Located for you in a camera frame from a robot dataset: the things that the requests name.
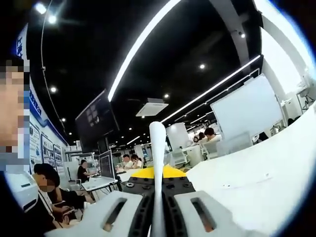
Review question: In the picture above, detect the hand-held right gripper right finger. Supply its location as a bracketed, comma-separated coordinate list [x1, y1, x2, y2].
[161, 165, 272, 237]

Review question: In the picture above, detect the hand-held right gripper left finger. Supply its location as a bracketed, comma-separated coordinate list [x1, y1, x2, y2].
[44, 166, 156, 237]

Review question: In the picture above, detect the white printing paper sheet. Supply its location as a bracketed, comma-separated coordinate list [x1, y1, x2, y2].
[149, 121, 166, 237]

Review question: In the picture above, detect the white open laptop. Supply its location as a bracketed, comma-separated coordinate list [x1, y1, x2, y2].
[81, 149, 119, 191]

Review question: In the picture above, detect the grey desk panel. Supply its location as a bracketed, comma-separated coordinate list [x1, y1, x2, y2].
[216, 131, 253, 157]

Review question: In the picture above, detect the white square column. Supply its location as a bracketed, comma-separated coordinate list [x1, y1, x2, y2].
[166, 122, 190, 149]

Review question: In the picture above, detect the white chest-worn device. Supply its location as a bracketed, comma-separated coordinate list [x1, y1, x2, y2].
[9, 172, 39, 213]

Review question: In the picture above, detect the large dark monitor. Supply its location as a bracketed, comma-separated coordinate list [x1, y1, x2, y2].
[75, 90, 121, 154]

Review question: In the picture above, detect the ceiling air conditioner vent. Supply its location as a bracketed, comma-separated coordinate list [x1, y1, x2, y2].
[135, 98, 169, 117]

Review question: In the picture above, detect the white mobile whiteboard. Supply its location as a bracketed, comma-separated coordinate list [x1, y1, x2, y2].
[210, 73, 284, 141]

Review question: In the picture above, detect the thin ceiling light strip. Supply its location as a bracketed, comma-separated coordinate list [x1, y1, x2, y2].
[160, 54, 262, 123]

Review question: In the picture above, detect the wide ceiling light strip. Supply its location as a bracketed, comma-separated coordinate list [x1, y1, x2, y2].
[107, 0, 185, 102]

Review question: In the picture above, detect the wall poster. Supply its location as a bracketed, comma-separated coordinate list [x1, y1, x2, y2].
[41, 133, 54, 166]
[29, 122, 41, 168]
[53, 144, 64, 173]

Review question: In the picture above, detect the blue white wall banner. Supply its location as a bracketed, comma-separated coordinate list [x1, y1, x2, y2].
[16, 23, 70, 146]

